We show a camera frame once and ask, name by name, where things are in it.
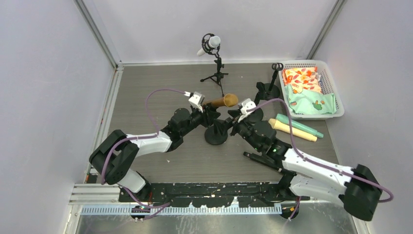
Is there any black round-base stand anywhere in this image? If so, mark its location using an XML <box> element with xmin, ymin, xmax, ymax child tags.
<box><xmin>204</xmin><ymin>119</ymin><xmax>228</xmax><ymax>145</ymax></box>
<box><xmin>254</xmin><ymin>62</ymin><xmax>283</xmax><ymax>105</ymax></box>
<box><xmin>246</xmin><ymin>108</ymin><xmax>263</xmax><ymax>124</ymax></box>

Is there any gold microphone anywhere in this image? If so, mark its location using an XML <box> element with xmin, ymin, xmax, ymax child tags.
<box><xmin>204</xmin><ymin>94</ymin><xmax>239</xmax><ymax>108</ymax></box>

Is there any black tripod shock-mount stand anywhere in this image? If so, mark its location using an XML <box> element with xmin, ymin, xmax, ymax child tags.
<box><xmin>200</xmin><ymin>33</ymin><xmax>229</xmax><ymax>98</ymax></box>

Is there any white microphone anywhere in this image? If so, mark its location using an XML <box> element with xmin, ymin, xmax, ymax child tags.
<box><xmin>197</xmin><ymin>33</ymin><xmax>221</xmax><ymax>58</ymax></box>

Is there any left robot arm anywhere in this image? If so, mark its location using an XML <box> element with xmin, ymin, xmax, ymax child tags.
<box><xmin>89</xmin><ymin>105</ymin><xmax>221</xmax><ymax>193</ymax></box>

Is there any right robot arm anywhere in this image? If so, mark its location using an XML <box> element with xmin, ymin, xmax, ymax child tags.
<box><xmin>227</xmin><ymin>110</ymin><xmax>383</xmax><ymax>221</ymax></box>

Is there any cream yellow microphone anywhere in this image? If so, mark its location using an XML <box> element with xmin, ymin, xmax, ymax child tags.
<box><xmin>268</xmin><ymin>118</ymin><xmax>318</xmax><ymax>142</ymax></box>

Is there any black microphone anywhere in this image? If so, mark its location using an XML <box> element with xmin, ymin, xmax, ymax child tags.
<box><xmin>243</xmin><ymin>152</ymin><xmax>297</xmax><ymax>176</ymax></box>

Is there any green microphone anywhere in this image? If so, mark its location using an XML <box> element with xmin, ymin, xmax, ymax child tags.
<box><xmin>276</xmin><ymin>114</ymin><xmax>324</xmax><ymax>138</ymax></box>

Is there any green patterned cloth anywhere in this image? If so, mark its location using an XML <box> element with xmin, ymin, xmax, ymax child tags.
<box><xmin>285</xmin><ymin>85</ymin><xmax>337</xmax><ymax>115</ymax></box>

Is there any white plastic basket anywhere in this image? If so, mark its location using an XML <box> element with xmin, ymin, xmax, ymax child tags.
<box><xmin>279</xmin><ymin>60</ymin><xmax>344</xmax><ymax>120</ymax></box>

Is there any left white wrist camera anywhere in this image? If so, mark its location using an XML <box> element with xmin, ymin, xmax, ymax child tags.
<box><xmin>184</xmin><ymin>91</ymin><xmax>205</xmax><ymax>113</ymax></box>

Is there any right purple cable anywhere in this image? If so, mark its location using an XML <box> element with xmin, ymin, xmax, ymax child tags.
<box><xmin>246</xmin><ymin>98</ymin><xmax>395</xmax><ymax>220</ymax></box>

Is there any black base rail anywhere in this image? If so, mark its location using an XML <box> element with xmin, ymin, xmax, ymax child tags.
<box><xmin>119</xmin><ymin>182</ymin><xmax>298</xmax><ymax>208</ymax></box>

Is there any aluminium corner post right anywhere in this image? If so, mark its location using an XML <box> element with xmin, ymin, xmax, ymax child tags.
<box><xmin>306</xmin><ymin>0</ymin><xmax>347</xmax><ymax>59</ymax></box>

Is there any aluminium corner post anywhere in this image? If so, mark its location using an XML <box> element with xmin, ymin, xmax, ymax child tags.
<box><xmin>74</xmin><ymin>0</ymin><xmax>122</xmax><ymax>70</ymax></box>
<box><xmin>306</xmin><ymin>0</ymin><xmax>347</xmax><ymax>59</ymax></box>

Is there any aluminium corner post left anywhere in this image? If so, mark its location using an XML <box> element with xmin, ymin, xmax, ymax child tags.
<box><xmin>74</xmin><ymin>0</ymin><xmax>122</xmax><ymax>70</ymax></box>

